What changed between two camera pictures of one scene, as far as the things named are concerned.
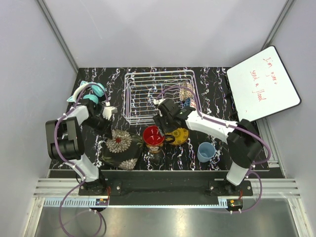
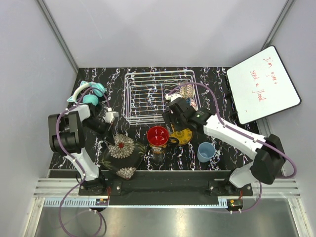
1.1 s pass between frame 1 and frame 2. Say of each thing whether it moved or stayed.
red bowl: moved
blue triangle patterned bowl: stayed
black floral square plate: moved
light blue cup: stayed
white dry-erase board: stayed
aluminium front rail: stayed
